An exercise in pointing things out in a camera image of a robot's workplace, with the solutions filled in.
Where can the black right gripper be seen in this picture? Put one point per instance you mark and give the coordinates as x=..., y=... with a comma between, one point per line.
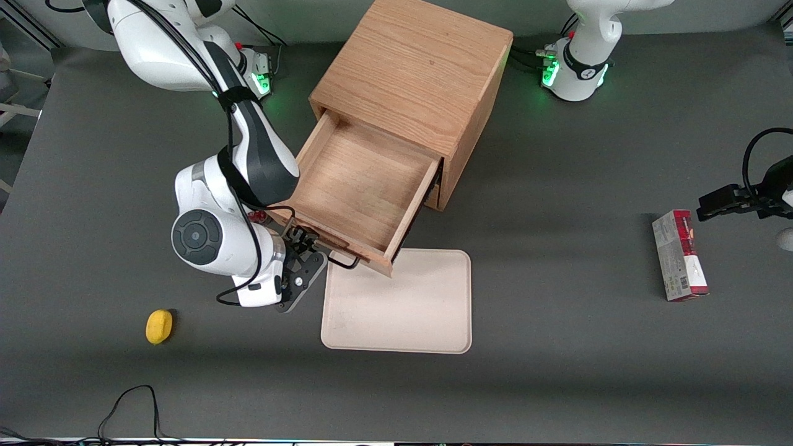
x=298, y=240

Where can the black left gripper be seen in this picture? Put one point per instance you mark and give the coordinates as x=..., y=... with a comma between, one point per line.
x=770, y=191

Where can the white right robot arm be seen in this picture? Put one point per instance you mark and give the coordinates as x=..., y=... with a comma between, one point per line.
x=238, y=244

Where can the wooden drawer cabinet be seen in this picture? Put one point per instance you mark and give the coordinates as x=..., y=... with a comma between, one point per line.
x=415, y=68

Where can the red cola bottle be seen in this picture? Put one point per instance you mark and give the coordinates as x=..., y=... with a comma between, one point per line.
x=257, y=216

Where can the grey and red carton box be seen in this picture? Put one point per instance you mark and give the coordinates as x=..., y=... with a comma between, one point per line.
x=678, y=260

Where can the beige plastic tray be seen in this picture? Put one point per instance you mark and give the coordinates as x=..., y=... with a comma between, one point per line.
x=409, y=310

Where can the yellow lemon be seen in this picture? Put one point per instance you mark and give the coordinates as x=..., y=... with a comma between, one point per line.
x=158, y=326

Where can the aluminium frame rail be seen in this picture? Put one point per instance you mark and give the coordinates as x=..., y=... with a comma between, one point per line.
x=31, y=23
x=783, y=20

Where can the white stand frame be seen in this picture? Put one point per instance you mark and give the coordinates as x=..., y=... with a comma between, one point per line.
x=18, y=110

